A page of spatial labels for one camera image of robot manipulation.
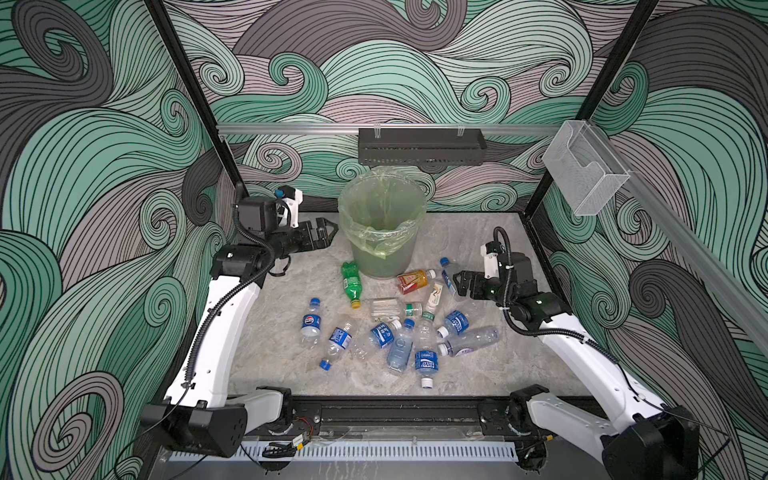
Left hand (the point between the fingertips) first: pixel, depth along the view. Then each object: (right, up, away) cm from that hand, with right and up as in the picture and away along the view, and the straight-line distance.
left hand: (325, 225), depth 70 cm
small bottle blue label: (+36, -28, +14) cm, 47 cm away
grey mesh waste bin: (+12, -13, +27) cm, 32 cm away
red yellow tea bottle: (+25, -17, +24) cm, 38 cm away
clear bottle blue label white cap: (+14, -30, +11) cm, 35 cm away
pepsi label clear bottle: (-7, -29, +15) cm, 33 cm away
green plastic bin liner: (+14, +7, +31) cm, 35 cm away
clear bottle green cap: (+17, -26, +24) cm, 39 cm away
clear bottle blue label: (+2, -31, +11) cm, 33 cm away
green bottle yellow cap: (+4, -17, +24) cm, 30 cm away
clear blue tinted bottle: (+19, -33, +11) cm, 40 cm away
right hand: (+38, -14, +10) cm, 42 cm away
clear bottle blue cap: (+36, -16, +28) cm, 48 cm away
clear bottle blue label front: (+26, -35, +8) cm, 45 cm away
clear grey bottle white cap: (+40, -34, +16) cm, 55 cm away
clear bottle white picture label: (+30, -21, +20) cm, 42 cm away
